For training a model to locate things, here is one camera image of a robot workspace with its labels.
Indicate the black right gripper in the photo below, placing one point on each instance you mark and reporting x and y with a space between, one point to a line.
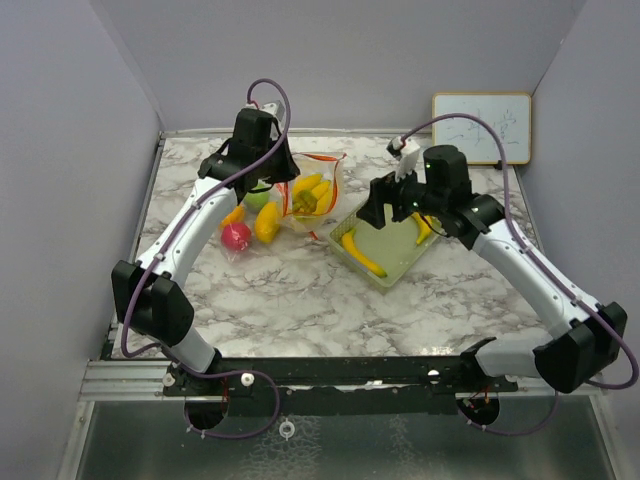
386 189

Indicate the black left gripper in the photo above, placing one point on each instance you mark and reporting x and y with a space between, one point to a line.
288 170

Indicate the green toy apple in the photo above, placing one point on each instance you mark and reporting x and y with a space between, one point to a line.
257 198

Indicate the clear orange-zip bag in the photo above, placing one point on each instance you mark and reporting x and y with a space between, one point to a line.
330 165
249 220

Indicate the single yellow toy banana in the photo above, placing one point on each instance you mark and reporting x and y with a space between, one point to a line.
349 245

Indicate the red toy apple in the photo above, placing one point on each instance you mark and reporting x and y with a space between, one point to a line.
236 237

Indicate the orange toy bell pepper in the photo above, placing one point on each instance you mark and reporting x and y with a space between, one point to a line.
236 216

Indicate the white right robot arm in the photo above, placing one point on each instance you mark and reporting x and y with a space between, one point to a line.
581 333

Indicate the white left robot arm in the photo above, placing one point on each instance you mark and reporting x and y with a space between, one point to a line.
148 292

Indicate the yellow toy banana bunch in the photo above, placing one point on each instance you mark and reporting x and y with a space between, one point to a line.
312 195

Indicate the pale green perforated basket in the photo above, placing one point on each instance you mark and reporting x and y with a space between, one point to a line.
392 247

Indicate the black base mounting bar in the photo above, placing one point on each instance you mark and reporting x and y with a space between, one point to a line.
335 386

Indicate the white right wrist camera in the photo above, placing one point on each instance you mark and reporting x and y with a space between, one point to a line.
406 152

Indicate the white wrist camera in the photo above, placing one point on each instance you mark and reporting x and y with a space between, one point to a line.
406 152
276 108

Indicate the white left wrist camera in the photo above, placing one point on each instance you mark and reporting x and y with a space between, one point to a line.
276 108

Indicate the small whiteboard with wooden frame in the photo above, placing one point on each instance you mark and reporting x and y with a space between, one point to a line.
506 117

